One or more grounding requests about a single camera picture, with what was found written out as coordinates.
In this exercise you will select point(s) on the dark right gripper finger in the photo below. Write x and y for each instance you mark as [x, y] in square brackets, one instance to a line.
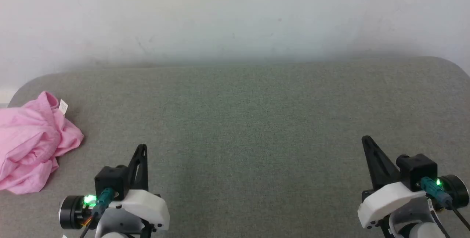
[374, 175]
[389, 173]

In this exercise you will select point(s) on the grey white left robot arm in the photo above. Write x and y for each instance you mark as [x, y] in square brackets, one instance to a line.
[117, 225]

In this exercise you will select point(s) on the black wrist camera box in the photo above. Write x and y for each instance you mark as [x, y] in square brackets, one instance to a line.
[110, 179]
[416, 168]

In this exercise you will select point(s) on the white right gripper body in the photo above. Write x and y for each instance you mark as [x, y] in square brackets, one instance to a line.
[385, 201]

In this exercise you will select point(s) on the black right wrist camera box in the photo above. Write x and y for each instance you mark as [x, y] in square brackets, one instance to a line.
[416, 168]

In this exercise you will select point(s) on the black wrist motor cylinder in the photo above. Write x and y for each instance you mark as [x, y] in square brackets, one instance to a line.
[457, 190]
[69, 212]

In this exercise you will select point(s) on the black left wrist motor cylinder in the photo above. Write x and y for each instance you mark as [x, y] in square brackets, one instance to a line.
[69, 212]

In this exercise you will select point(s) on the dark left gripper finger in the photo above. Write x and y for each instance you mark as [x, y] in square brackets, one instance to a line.
[131, 179]
[144, 179]

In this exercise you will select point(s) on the black right wrist motor cylinder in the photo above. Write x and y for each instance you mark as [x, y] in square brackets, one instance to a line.
[457, 190]

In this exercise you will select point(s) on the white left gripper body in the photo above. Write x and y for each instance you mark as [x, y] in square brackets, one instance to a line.
[147, 205]

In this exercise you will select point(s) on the pink cloth garment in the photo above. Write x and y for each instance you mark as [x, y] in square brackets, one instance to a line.
[29, 146]

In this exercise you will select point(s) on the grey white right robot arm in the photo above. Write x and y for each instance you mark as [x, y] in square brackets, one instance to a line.
[411, 227]

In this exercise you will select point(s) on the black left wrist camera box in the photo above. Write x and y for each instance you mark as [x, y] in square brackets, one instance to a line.
[110, 179]

